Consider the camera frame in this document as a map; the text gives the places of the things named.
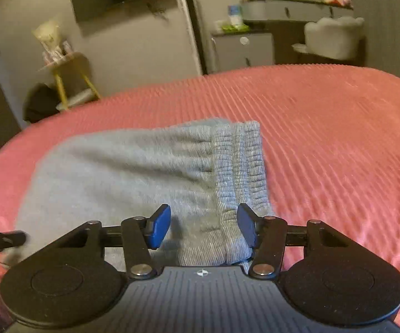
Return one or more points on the white shell chair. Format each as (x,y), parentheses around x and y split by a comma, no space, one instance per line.
(332,36)

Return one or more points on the black bag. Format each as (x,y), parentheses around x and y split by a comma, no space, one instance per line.
(42,104)

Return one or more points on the grey vanity desk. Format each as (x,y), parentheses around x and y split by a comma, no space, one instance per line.
(273,8)

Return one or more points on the grey sweatpants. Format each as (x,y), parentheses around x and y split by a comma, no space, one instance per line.
(116,173)

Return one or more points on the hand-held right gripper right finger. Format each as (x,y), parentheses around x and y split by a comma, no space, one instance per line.
(247,225)

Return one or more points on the grey cabinet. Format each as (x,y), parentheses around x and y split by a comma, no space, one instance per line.
(241,55)

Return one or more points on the white blue tissue pack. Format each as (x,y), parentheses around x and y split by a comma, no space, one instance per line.
(235,15)

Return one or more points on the white tall panel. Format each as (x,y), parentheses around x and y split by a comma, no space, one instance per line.
(188,27)

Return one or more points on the green packets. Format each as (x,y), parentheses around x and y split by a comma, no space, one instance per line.
(234,27)

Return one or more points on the yellow side table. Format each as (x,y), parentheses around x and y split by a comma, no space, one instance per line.
(76,99)

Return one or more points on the red ribbed bedspread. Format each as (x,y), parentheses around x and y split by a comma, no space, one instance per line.
(325,128)

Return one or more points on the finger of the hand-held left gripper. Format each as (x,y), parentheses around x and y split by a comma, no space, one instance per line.
(2,239)

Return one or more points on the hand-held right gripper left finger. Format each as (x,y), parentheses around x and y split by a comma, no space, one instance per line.
(160,225)

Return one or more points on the wrapped flower bouquet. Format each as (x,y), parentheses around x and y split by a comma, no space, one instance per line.
(49,38)

